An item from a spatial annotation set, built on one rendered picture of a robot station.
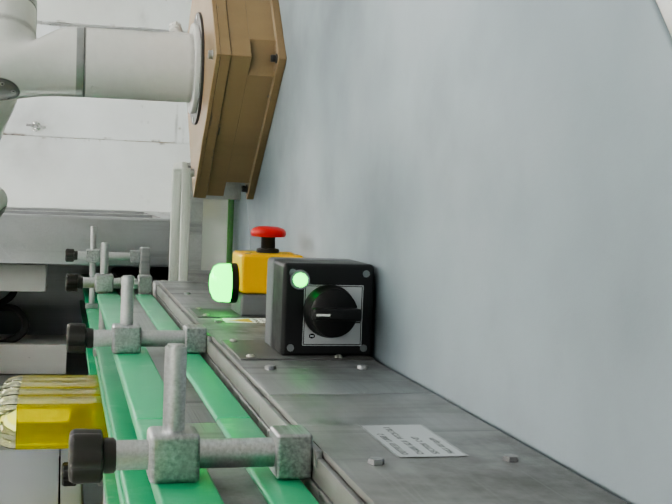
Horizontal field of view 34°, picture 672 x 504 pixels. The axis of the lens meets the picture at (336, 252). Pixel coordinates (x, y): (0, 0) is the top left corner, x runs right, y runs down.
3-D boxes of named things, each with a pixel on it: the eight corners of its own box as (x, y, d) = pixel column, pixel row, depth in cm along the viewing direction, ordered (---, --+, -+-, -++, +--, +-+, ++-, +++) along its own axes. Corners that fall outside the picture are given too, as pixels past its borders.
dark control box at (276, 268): (352, 343, 102) (263, 343, 100) (356, 258, 101) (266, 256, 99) (377, 357, 94) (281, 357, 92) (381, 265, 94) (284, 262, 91)
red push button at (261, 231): (247, 254, 125) (248, 225, 125) (281, 255, 126) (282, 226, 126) (253, 257, 121) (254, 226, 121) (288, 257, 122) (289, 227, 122)
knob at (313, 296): (353, 337, 93) (363, 342, 90) (301, 336, 92) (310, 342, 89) (355, 284, 93) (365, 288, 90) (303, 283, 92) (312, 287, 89)
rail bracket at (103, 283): (148, 353, 166) (63, 353, 163) (151, 243, 165) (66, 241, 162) (150, 356, 163) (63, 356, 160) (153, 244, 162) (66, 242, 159)
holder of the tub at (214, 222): (220, 327, 187) (174, 326, 185) (226, 166, 185) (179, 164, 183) (236, 341, 170) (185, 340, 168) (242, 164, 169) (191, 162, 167)
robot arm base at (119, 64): (189, 71, 164) (83, 65, 160) (196, -4, 156) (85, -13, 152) (196, 132, 153) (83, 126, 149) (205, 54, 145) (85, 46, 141)
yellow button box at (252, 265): (293, 310, 129) (230, 310, 127) (295, 247, 128) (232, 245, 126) (305, 317, 122) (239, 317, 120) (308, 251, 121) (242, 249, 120)
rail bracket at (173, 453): (305, 466, 63) (67, 471, 60) (310, 339, 63) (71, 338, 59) (321, 484, 59) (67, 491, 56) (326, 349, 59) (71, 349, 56)
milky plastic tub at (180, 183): (218, 296, 187) (167, 296, 184) (223, 165, 185) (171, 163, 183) (234, 307, 170) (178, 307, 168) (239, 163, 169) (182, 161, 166)
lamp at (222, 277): (232, 300, 125) (206, 300, 125) (233, 261, 125) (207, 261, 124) (238, 305, 121) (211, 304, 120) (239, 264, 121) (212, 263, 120)
